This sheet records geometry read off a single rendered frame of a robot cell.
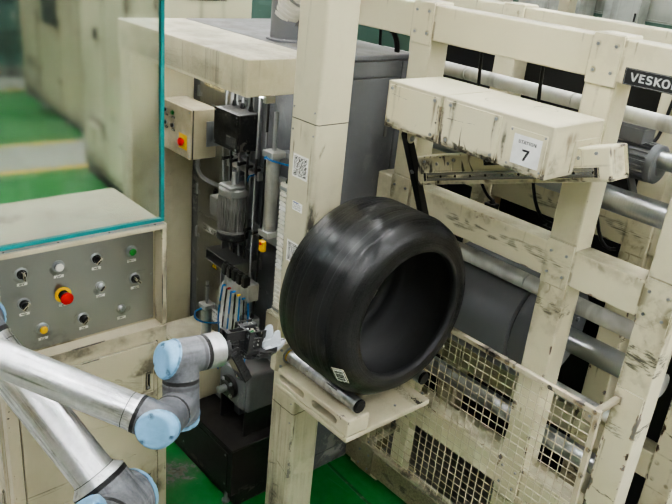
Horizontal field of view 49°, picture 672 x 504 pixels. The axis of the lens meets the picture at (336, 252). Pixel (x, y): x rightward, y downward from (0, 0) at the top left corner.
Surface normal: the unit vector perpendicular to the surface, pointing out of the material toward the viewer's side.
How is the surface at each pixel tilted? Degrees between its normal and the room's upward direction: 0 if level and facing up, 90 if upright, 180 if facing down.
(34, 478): 90
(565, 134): 90
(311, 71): 90
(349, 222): 26
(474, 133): 90
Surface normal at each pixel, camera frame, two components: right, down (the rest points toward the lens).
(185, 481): 0.09, -0.91
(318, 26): -0.76, 0.19
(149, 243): 0.65, 0.36
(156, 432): -0.02, 0.17
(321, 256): -0.54, -0.40
